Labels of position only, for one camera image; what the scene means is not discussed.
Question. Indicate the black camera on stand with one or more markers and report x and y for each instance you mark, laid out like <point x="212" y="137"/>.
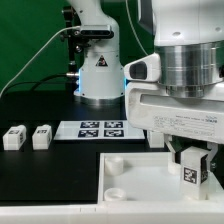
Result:
<point x="78" y="38"/>

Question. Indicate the white square tabletop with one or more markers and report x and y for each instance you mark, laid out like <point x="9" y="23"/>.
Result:
<point x="150" y="180"/>

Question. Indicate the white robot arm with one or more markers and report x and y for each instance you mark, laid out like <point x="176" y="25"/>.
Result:
<point x="178" y="90"/>

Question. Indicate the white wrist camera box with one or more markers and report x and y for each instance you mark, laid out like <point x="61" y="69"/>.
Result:
<point x="146" y="69"/>

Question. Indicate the white marker base plate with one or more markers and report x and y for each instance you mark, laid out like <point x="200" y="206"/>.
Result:
<point x="97" y="130"/>

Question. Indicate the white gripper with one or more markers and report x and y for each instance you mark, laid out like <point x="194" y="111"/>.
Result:
<point x="150" y="108"/>

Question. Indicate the white obstacle fence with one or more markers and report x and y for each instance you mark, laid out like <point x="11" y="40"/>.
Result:
<point x="126" y="212"/>

